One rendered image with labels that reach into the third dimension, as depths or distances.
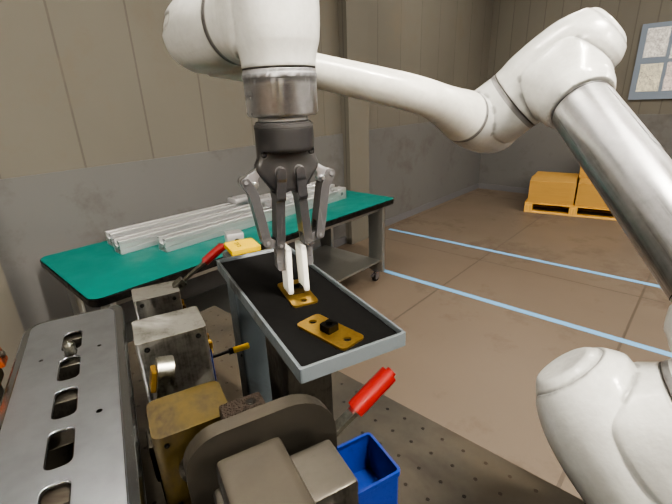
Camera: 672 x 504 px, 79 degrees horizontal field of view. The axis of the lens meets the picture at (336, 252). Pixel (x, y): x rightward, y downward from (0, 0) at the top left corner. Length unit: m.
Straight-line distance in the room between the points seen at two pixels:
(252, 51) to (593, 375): 0.57
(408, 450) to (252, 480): 0.71
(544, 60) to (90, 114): 2.41
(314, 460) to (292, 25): 0.43
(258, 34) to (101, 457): 0.56
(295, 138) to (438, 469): 0.73
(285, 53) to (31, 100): 2.31
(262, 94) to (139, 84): 2.43
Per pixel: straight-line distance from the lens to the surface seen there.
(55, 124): 2.76
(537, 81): 0.87
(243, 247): 0.82
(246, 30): 0.52
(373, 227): 3.25
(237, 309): 0.86
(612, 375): 0.64
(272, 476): 0.32
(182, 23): 0.63
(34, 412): 0.81
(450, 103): 0.79
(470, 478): 0.98
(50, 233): 2.78
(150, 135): 2.93
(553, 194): 5.59
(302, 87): 0.51
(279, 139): 0.52
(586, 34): 0.89
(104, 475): 0.65
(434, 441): 1.03
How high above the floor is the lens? 1.43
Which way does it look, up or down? 21 degrees down
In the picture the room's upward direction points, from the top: 2 degrees counter-clockwise
